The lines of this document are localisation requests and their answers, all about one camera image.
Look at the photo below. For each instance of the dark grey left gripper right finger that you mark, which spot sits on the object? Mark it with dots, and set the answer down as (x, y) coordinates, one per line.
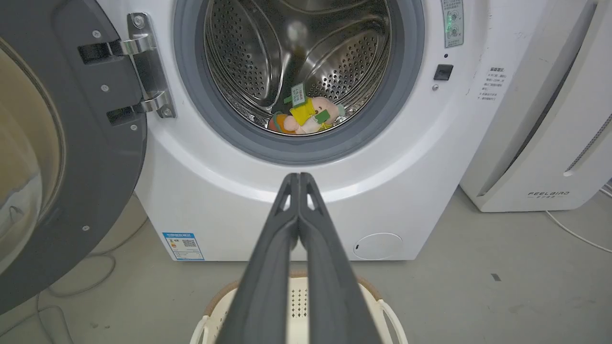
(330, 286)

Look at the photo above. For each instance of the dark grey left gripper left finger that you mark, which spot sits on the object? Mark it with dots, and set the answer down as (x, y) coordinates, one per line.
(267, 286)

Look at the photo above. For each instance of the white laundry basket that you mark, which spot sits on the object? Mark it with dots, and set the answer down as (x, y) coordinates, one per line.
(301, 306)

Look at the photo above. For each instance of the white front-load washing machine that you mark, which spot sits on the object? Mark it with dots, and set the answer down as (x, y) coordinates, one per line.
(411, 157)

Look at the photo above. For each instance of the yellow pink plush toy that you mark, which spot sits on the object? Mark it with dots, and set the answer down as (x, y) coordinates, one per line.
(306, 114)

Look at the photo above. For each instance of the grey washing machine door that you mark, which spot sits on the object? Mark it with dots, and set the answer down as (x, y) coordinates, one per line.
(62, 143)

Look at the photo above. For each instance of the white air purifier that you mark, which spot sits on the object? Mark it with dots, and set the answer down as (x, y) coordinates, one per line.
(545, 110)

